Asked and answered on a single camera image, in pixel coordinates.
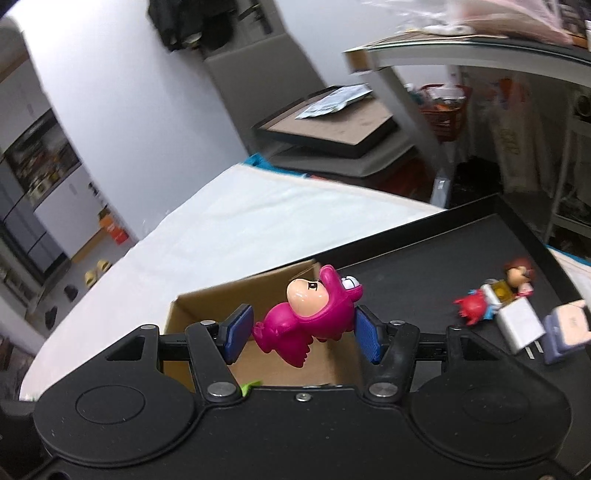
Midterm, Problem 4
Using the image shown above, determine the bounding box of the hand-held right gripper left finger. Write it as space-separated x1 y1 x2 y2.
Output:
105 303 255 403

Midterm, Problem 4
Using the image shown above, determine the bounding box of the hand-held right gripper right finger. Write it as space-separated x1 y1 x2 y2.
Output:
355 305 499 401

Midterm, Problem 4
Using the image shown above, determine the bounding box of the cardboard box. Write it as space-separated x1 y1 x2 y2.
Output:
161 259 370 393

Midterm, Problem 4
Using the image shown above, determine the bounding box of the pink hooded figurine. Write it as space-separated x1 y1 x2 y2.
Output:
252 264 365 368

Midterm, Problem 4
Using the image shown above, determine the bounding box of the black tray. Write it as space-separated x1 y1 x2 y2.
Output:
314 193 591 402

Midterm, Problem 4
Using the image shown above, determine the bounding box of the red crab toy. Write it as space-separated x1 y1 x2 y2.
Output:
454 288 491 326

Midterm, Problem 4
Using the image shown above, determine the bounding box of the white charger plug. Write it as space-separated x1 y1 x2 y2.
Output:
496 298 547 359

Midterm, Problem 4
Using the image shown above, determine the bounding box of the brown-haired figurine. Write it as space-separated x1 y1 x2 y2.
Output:
480 257 537 306

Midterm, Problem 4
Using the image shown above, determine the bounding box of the purple toy block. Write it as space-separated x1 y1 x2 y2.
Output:
542 299 591 365

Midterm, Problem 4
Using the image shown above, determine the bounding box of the orange box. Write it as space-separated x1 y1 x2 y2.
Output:
98 208 128 246

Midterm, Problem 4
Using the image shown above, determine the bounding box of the blue printed cloth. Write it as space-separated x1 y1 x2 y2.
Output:
244 154 325 182

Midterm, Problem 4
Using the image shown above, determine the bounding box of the black bag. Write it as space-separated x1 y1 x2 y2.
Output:
455 157 502 205

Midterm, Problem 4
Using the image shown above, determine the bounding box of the black framed sliding door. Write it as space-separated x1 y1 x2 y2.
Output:
0 187 71 282

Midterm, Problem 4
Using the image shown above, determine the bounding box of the red basket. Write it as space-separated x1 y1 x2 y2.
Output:
418 84 472 142

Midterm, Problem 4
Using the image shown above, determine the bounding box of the white cabinet with shelf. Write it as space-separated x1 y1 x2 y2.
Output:
0 107 101 259

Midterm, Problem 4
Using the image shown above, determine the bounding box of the grey plastic packet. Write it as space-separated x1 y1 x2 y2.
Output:
295 84 374 120

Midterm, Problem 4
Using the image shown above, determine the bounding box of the grey chair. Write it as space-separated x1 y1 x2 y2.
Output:
203 33 417 179

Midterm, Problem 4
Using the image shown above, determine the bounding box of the white tote bag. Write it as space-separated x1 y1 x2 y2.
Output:
488 78 570 193

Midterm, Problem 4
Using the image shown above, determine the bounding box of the brown cardboard sheet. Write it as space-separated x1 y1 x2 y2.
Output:
346 24 513 49

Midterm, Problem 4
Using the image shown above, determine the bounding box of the glass table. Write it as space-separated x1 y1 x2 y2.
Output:
342 31 591 209

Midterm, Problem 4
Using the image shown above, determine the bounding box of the black hanging clothing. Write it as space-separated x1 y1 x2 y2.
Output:
148 0 278 52

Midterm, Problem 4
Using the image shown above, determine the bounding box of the clear plastic bag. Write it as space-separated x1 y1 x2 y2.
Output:
369 0 591 45

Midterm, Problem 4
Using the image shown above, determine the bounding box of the black picture frame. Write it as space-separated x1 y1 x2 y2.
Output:
253 84 399 159

